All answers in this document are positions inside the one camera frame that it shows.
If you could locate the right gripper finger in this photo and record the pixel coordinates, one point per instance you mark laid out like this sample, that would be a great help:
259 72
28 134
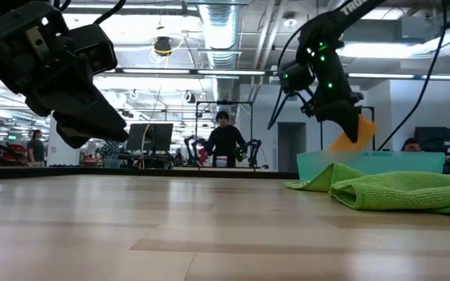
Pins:
352 126

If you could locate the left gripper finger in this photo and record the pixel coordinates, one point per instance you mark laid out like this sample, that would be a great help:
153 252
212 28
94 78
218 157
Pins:
84 105
74 138

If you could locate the orange microfiber towel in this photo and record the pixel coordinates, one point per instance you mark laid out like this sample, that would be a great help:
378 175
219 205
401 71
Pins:
366 132

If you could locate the green microfiber towel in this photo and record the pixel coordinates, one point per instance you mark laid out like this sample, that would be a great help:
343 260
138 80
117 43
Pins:
404 191

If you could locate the black background robot arm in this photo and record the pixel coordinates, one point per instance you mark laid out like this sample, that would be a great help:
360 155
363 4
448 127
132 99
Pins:
254 152
193 150

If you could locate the teal translucent plastic basket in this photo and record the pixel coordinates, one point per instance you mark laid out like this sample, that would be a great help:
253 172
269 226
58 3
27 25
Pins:
385 162

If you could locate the white pillar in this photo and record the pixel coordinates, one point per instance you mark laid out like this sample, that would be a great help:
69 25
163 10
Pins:
53 156

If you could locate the person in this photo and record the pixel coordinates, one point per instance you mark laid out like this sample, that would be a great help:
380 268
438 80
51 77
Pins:
410 145
111 154
225 142
36 148

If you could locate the dark doorway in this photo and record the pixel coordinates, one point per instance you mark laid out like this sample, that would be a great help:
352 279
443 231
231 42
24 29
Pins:
291 144

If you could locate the red storage bins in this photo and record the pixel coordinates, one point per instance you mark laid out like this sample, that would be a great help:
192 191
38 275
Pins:
14 150

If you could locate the black monitors on stand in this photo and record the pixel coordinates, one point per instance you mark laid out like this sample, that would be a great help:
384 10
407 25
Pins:
151 136

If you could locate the dark monitor on cart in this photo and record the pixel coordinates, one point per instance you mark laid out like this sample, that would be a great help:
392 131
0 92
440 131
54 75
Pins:
440 140

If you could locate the round white ceiling fixture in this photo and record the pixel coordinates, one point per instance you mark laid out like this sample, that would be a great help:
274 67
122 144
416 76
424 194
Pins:
290 20

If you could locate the black hanging ceiling device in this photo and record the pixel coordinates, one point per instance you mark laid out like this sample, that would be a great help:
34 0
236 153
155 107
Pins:
163 46

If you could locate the long ceiling light bar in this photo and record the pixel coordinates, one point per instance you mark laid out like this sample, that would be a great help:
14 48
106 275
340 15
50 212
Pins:
193 71

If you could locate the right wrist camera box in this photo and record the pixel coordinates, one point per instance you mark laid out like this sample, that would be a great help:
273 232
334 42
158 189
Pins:
295 76

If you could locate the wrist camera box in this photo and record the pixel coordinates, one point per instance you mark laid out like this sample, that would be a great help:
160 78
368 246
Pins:
92 48
295 76

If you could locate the black aluminium table frame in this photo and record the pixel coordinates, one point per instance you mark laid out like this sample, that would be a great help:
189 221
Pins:
33 171

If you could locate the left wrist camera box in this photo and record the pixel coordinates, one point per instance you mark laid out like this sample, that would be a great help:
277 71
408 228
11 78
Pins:
92 48

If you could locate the ribbed silver ventilation duct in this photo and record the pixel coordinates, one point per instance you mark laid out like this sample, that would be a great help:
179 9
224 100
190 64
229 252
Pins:
221 31

